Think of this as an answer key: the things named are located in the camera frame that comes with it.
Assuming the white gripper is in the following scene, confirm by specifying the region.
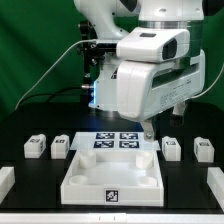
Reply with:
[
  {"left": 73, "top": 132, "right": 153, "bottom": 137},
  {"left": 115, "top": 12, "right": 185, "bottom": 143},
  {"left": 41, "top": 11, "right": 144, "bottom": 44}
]
[{"left": 116, "top": 50, "right": 205, "bottom": 140}]

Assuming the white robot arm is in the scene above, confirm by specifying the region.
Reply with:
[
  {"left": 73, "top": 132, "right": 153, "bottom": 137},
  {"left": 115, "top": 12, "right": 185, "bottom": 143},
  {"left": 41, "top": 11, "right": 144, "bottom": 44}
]
[{"left": 73, "top": 0, "right": 224, "bottom": 141}]

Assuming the white right obstacle bar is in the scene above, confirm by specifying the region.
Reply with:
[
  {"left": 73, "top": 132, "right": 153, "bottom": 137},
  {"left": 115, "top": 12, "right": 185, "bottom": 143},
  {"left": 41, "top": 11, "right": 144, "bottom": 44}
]
[{"left": 207, "top": 167, "right": 224, "bottom": 211}]

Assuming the white obstacle bar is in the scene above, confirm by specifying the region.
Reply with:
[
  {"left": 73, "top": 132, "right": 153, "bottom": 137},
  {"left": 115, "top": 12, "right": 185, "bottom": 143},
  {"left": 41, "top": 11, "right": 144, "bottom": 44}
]
[
  {"left": 0, "top": 167, "right": 15, "bottom": 204},
  {"left": 207, "top": 167, "right": 224, "bottom": 211}
]

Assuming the white marker sheet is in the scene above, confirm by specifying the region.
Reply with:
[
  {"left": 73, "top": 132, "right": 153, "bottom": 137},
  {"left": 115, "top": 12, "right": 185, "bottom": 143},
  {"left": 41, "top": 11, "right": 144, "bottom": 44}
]
[{"left": 70, "top": 132, "right": 160, "bottom": 151}]

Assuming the white left obstacle bar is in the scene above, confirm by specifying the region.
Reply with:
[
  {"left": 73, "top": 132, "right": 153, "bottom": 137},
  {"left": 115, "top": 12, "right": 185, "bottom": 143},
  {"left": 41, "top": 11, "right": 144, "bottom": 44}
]
[{"left": 0, "top": 167, "right": 15, "bottom": 204}]

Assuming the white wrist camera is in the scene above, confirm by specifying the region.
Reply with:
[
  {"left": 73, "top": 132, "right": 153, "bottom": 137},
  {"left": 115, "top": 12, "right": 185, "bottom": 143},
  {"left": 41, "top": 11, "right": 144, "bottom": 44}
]
[{"left": 116, "top": 27, "right": 190, "bottom": 63}]

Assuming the black cable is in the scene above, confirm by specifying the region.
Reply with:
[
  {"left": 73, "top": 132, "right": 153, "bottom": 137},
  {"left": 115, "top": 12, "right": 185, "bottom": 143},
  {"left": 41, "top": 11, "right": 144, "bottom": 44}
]
[{"left": 19, "top": 85, "right": 94, "bottom": 108}]

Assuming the white cable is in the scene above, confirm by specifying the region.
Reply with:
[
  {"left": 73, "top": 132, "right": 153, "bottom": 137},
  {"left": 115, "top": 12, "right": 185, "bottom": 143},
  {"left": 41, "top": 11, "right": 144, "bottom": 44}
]
[{"left": 14, "top": 39, "right": 98, "bottom": 111}]

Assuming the white front rail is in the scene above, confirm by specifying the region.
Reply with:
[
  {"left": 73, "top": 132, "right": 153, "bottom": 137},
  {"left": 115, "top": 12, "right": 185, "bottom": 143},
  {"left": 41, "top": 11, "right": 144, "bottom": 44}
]
[{"left": 0, "top": 213, "right": 224, "bottom": 224}]

